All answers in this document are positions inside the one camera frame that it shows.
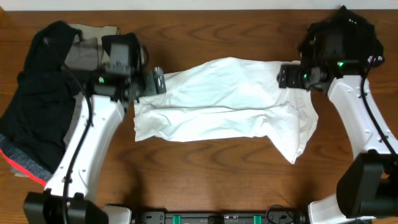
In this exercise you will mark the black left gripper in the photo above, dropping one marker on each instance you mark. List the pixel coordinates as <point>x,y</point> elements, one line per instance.
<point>151,88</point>

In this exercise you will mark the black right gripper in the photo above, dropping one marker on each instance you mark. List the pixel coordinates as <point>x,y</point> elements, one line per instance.
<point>287,76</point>

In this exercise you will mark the white t-shirt with green logo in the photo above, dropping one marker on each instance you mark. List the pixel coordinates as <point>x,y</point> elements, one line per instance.
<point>229,98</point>

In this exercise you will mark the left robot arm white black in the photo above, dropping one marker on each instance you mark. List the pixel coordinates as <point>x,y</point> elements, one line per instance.
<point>69,195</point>

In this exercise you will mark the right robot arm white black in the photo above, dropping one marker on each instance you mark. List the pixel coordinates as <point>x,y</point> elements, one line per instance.
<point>368,189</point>

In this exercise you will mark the black folded garment with logo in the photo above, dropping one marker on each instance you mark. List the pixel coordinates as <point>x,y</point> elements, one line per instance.
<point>360,39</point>

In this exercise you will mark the grey folded garment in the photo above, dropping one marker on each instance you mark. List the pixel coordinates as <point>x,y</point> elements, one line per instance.
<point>84,55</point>

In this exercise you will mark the black garment with red trim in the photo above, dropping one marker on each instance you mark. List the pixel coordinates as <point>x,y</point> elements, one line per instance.
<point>39,115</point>

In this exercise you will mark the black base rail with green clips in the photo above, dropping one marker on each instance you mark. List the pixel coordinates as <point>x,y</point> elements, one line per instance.
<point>274,215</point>

